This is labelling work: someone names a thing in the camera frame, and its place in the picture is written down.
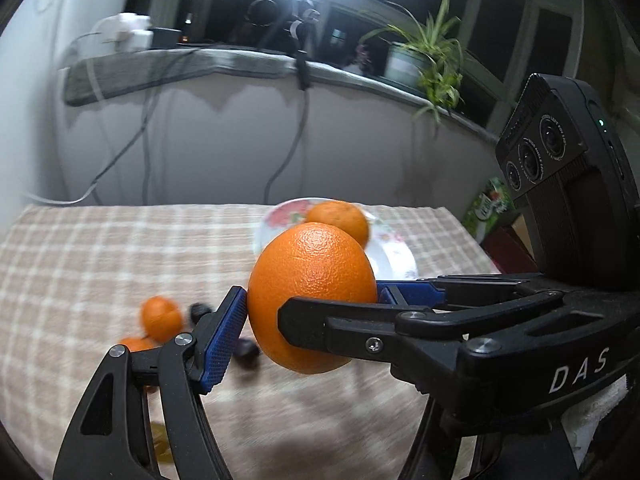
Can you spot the dark plum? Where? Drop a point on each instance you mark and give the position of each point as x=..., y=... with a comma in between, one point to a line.
x=247, y=351
x=199, y=311

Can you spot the small purple plant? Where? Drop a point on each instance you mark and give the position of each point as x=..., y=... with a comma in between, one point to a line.
x=362, y=55

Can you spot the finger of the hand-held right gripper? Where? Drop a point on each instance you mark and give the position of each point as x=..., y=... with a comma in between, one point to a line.
x=325, y=325
x=400, y=292

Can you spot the mandarin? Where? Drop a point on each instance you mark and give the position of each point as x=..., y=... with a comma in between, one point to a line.
x=137, y=344
x=160, y=317

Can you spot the spider plant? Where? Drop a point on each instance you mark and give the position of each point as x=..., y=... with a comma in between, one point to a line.
x=440, y=55

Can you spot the black lamp tripod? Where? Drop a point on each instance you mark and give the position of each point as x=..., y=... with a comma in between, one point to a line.
x=301, y=65

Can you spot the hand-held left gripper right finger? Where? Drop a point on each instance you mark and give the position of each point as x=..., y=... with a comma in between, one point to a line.
x=429, y=460

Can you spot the white power adapter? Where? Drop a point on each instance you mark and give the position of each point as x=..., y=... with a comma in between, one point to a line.
x=125, y=30

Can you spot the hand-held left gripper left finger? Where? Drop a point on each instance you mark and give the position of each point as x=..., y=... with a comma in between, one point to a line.
x=220, y=345

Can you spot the large smooth orange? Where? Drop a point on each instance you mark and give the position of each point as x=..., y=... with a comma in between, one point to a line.
x=310, y=270

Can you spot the black power brick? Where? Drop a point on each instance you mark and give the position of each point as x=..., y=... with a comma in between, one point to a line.
x=167, y=37

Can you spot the green carton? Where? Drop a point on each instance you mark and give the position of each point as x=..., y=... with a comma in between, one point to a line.
x=487, y=207

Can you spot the floral white plate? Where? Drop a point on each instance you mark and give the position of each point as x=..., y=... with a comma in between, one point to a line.
x=392, y=260

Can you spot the pale flower pot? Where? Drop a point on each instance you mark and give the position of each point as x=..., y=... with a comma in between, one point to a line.
x=402, y=65

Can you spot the large rough orange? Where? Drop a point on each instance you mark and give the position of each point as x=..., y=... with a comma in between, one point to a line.
x=340, y=221

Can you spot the dark red box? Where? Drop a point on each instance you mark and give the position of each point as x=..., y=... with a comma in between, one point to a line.
x=510, y=252

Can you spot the checkered beige tablecloth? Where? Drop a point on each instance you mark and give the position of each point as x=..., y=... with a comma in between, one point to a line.
x=100, y=260

